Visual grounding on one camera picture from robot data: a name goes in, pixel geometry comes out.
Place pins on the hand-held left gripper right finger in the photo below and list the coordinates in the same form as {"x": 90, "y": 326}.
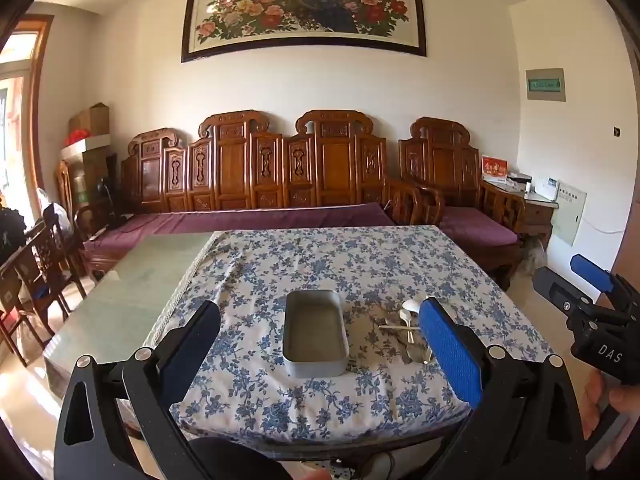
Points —
{"x": 450, "y": 352}

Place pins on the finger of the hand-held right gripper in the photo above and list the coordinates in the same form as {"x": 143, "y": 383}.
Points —
{"x": 560, "y": 292}
{"x": 592, "y": 270}

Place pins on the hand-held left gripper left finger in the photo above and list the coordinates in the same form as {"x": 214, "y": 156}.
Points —
{"x": 195, "y": 347}

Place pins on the small white plastic spoon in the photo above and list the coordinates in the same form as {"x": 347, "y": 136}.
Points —
{"x": 416, "y": 355}

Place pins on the wooden chopstick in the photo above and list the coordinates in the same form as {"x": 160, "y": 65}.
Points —
{"x": 395, "y": 328}

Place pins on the white plastic ladle spoon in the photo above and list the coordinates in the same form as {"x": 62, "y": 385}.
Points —
{"x": 411, "y": 306}

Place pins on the rectangular metal tin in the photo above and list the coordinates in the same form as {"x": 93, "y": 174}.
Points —
{"x": 315, "y": 332}

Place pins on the person's right hand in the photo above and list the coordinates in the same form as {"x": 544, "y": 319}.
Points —
{"x": 594, "y": 405}

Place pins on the grey fluffy object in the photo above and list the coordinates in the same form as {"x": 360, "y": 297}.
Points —
{"x": 532, "y": 255}

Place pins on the grey electrical panel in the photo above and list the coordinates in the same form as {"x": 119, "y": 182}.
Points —
{"x": 567, "y": 212}

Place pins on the wooden side table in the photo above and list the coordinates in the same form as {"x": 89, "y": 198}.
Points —
{"x": 535, "y": 215}

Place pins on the white telephone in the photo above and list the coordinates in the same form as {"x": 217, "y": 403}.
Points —
{"x": 548, "y": 187}

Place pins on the purple armchair cushion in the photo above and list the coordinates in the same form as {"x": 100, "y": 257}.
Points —
{"x": 475, "y": 222}

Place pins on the blue floral tablecloth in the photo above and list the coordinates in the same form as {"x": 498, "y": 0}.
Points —
{"x": 280, "y": 270}

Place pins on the small white box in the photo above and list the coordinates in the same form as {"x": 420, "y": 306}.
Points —
{"x": 520, "y": 178}

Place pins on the red desk calendar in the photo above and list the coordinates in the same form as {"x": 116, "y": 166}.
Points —
{"x": 494, "y": 166}

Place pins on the dark wooden dining chair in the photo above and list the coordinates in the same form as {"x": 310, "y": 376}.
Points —
{"x": 20, "y": 310}
{"x": 55, "y": 260}

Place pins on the black desk lamp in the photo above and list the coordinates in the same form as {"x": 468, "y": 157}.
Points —
{"x": 107, "y": 200}

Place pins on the carved wooden armchair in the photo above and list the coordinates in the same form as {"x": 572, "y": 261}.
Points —
{"x": 445, "y": 160}

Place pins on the carved wooden sofa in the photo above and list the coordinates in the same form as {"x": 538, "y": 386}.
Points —
{"x": 235, "y": 165}

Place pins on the green printed carton stack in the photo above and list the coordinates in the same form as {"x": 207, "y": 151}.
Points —
{"x": 90, "y": 180}

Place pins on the white plastic bag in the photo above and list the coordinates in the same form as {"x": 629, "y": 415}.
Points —
{"x": 52, "y": 205}

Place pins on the red ornament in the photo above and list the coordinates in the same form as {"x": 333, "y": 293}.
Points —
{"x": 77, "y": 136}

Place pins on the brown cardboard box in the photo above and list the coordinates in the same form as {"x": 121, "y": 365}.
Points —
{"x": 90, "y": 120}

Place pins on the framed peacock flower painting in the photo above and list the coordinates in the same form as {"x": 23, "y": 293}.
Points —
{"x": 300, "y": 5}

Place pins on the green label wall box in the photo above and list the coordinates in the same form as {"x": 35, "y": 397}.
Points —
{"x": 544, "y": 85}

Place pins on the wooden door frame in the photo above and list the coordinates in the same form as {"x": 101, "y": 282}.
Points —
{"x": 37, "y": 110}

